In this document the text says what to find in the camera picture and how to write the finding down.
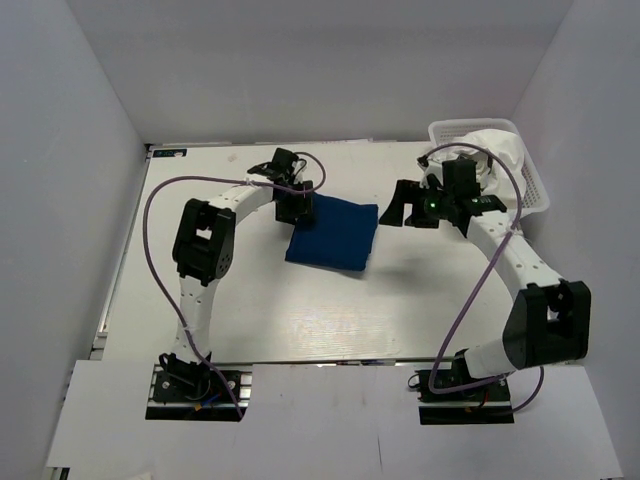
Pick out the white t shirt black print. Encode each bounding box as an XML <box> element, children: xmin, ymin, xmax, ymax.
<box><xmin>417</xmin><ymin>145</ymin><xmax>496</xmax><ymax>198</ymax></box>

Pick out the blue mickey t shirt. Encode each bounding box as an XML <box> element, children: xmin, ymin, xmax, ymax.
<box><xmin>285</xmin><ymin>193</ymin><xmax>379</xmax><ymax>272</ymax></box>

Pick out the white t shirt red print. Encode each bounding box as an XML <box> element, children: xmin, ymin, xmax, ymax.
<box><xmin>448</xmin><ymin>129</ymin><xmax>526</xmax><ymax>209</ymax></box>

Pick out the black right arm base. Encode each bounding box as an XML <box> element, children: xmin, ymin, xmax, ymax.
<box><xmin>407</xmin><ymin>370</ymin><xmax>514</xmax><ymax>426</ymax></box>

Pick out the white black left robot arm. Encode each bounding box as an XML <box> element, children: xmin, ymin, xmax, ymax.
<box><xmin>171</xmin><ymin>148</ymin><xmax>313</xmax><ymax>364</ymax></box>

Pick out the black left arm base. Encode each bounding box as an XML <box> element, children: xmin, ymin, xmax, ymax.
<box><xmin>145</xmin><ymin>354</ymin><xmax>252</xmax><ymax>422</ymax></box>

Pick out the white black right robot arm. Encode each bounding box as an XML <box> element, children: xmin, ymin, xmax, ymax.
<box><xmin>379</xmin><ymin>154</ymin><xmax>592</xmax><ymax>395</ymax></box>

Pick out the white plastic basket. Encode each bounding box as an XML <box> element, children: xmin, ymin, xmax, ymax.
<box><xmin>428</xmin><ymin>118</ymin><xmax>550</xmax><ymax>217</ymax></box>

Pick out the blue label sticker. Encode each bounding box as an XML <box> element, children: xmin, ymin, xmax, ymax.
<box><xmin>152</xmin><ymin>148</ymin><xmax>188</xmax><ymax>158</ymax></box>

